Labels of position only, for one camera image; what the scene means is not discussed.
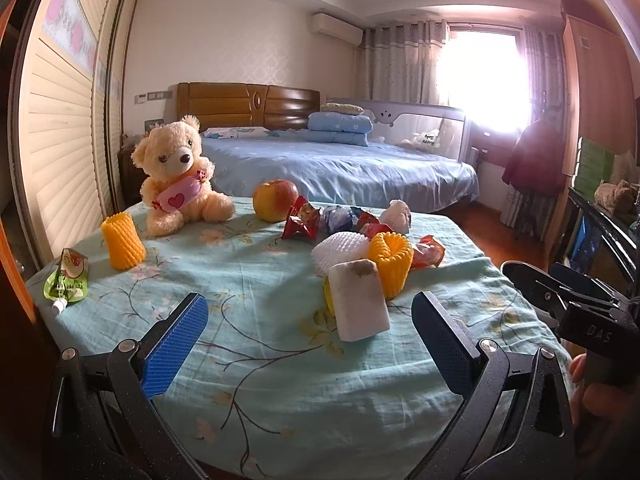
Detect white red carton box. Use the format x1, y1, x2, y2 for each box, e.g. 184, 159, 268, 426
328, 259, 390, 342

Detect red white plastic wrapper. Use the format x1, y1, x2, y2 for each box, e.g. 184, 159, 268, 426
411, 235, 446, 269

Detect white foam fruit net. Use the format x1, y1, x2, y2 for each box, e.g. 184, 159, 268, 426
311, 232, 370, 276

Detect person's right hand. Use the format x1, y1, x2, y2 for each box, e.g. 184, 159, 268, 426
568, 353, 639, 458

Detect black glass tv cabinet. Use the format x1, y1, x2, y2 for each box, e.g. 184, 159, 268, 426
549, 188, 639, 298

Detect left yellow foam net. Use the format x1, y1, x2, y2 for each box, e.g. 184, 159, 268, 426
101, 212, 146, 271

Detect yellow foam net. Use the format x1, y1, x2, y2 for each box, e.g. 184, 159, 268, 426
101, 212, 146, 271
367, 232, 413, 299

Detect right yellow foam net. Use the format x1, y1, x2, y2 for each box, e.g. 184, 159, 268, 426
367, 232, 413, 299

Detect green drink pouch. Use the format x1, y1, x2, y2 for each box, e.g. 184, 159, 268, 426
42, 248, 89, 314

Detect brown plush toy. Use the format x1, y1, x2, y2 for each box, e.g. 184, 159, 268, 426
594, 180, 639, 226

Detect floral teal bed sheet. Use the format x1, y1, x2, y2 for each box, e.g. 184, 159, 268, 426
27, 198, 570, 479

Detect crumpled white tissue bag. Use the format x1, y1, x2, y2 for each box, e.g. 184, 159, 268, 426
378, 200, 411, 235

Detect cream teddy bear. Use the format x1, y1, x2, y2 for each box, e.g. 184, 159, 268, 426
131, 115, 234, 237

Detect orange red snack bag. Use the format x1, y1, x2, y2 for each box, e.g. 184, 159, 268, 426
356, 211, 393, 240

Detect dark red hanging jacket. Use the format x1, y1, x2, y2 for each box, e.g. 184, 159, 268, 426
502, 119, 565, 198

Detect dark wooden nightstand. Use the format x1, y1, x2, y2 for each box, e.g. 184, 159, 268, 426
118, 146, 146, 207

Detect red yellow apple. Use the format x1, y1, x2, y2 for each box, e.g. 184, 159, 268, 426
253, 179, 299, 223

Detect red snack wrapper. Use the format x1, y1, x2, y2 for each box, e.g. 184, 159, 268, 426
281, 195, 321, 240

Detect blue purple plastic bag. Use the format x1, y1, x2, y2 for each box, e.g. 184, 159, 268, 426
319, 205, 358, 235

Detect large bed blue sheet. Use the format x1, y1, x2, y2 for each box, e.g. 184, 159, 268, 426
203, 129, 480, 212

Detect wooden headboard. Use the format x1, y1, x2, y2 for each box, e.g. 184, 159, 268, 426
176, 82, 321, 132

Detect folded blue quilt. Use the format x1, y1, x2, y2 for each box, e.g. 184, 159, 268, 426
300, 112, 373, 146

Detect louvered wardrobe doors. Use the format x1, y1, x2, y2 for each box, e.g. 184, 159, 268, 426
8, 0, 137, 268

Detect grey curtain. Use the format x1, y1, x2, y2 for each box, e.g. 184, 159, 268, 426
359, 21, 450, 105

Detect white air conditioner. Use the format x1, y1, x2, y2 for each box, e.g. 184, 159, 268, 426
311, 13, 363, 47

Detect grey bed guard rail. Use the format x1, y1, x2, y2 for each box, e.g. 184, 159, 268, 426
323, 98, 470, 162

